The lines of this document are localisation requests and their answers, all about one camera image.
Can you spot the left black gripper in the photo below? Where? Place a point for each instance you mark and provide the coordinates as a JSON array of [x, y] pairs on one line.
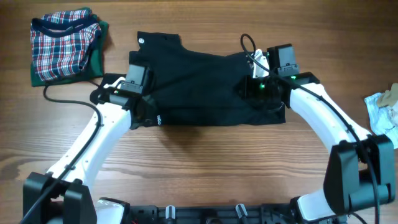
[[138, 122]]

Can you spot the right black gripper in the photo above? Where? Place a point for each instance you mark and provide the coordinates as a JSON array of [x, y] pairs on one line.
[[247, 93]]

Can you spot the black t-shirt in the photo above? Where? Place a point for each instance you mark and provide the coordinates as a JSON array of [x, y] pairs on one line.
[[197, 89]]

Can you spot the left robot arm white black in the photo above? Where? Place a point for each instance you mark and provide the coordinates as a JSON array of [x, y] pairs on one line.
[[63, 193]]

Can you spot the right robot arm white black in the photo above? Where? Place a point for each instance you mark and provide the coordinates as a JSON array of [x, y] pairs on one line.
[[361, 167]]

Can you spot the green folded shirt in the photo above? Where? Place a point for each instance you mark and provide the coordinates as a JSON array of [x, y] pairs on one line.
[[94, 68]]

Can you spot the plaid folded shirt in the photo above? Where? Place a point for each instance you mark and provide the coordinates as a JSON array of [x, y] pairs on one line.
[[62, 42]]

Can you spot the crumpled light blue cloth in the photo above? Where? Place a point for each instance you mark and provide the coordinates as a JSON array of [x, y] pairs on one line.
[[380, 118]]

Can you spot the beige crumpled cloth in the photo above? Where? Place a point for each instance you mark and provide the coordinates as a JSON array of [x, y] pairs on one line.
[[389, 97]]

